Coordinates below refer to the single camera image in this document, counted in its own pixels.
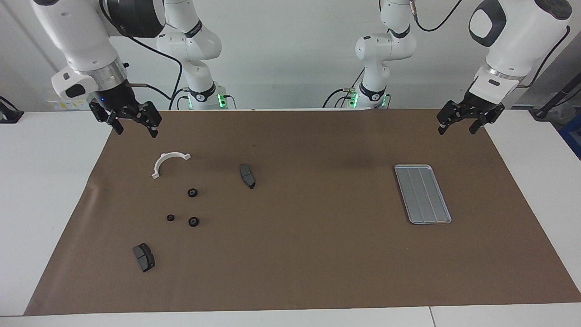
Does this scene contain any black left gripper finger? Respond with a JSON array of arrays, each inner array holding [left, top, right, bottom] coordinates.
[[469, 105, 505, 134], [437, 101, 468, 135]]

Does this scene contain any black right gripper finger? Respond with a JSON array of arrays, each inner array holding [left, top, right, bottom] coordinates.
[[89, 102, 124, 135], [133, 101, 162, 138]]

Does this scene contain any silver metal tray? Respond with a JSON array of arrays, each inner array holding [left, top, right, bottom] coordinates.
[[394, 164, 453, 224]]

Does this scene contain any black stand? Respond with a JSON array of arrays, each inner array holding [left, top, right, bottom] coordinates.
[[531, 73, 581, 119]]

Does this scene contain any grey panel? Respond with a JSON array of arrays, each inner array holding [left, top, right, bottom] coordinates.
[[512, 43, 581, 109]]

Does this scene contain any blue box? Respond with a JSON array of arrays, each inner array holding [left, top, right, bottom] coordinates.
[[559, 114, 581, 159]]

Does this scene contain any black table clamp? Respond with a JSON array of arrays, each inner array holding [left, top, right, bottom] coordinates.
[[0, 96, 24, 124]]

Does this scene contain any long dark brake pad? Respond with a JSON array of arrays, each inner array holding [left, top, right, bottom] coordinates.
[[239, 163, 256, 189]]

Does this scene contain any short dark brake pad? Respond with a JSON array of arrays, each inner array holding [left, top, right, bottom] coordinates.
[[133, 243, 156, 273]]

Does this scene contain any brown table mat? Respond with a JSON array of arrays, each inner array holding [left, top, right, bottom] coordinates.
[[24, 109, 581, 316]]

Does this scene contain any black base cable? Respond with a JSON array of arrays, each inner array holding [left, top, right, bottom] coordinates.
[[169, 88, 191, 110], [322, 89, 355, 109]]

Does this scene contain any white curved plastic bracket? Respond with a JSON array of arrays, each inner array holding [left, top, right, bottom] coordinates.
[[151, 152, 192, 179]]

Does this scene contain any white wall socket box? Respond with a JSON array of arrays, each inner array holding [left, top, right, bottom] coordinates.
[[47, 88, 94, 111]]

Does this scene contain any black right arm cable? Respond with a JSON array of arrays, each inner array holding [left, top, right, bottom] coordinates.
[[100, 0, 183, 100]]

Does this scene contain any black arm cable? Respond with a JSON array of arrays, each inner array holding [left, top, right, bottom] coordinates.
[[409, 0, 571, 88], [100, 0, 183, 100]]

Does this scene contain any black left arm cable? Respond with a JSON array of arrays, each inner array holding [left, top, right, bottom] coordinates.
[[409, 0, 571, 88]]

